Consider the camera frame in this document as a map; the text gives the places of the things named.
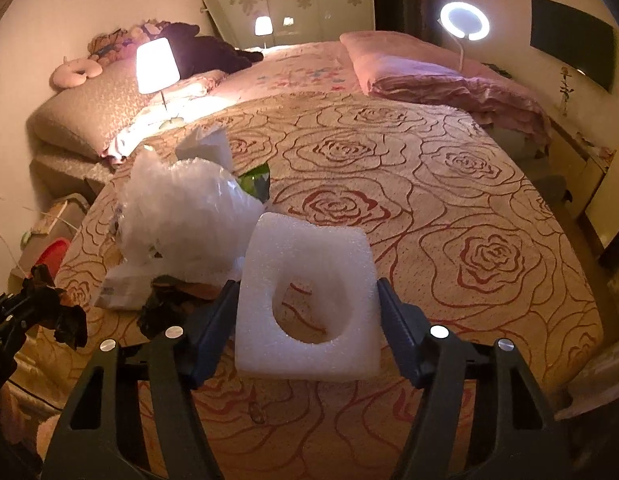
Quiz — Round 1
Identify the white floral pillow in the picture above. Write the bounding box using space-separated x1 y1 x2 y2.
102 71 226 164

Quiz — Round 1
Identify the black wrapper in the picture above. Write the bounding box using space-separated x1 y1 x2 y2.
30 265 89 352

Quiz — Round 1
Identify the clear bubble wrap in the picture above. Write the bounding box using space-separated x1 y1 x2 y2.
114 152 266 282

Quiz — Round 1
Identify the green wrapper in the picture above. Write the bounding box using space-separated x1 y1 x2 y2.
238 162 273 206

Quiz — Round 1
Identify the dark cloth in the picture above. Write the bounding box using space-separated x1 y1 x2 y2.
162 22 265 79

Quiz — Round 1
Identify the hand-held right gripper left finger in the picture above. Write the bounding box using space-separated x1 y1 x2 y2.
42 280 240 480

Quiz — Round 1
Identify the black wall television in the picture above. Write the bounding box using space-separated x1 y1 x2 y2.
531 0 617 92

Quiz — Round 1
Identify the long silver foil wrapper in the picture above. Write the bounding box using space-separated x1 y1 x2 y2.
94 255 161 311

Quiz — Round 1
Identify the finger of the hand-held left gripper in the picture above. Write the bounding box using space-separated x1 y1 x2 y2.
0 282 50 363

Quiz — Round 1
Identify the cream low cabinet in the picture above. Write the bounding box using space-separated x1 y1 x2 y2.
548 115 619 261

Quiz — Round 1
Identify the beige patterned pillow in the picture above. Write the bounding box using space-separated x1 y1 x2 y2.
27 60 158 162

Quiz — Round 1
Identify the white shade table lamp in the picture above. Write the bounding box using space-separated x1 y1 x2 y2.
136 37 186 132

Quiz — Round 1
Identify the artificial rose stem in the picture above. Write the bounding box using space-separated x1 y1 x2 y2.
558 66 576 117

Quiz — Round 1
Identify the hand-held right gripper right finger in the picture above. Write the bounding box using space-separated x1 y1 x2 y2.
377 277 573 480

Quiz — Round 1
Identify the white ring light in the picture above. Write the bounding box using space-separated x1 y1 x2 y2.
438 1 493 70

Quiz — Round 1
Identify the pink neck pillow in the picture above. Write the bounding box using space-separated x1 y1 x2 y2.
50 56 106 92

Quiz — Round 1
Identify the pink floral bed sheet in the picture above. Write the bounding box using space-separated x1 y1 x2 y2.
210 42 371 107

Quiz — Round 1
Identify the white foam block with hole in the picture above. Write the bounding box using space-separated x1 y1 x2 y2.
234 212 381 380

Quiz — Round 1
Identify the rose patterned blanket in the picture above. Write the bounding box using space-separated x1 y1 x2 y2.
17 91 605 480

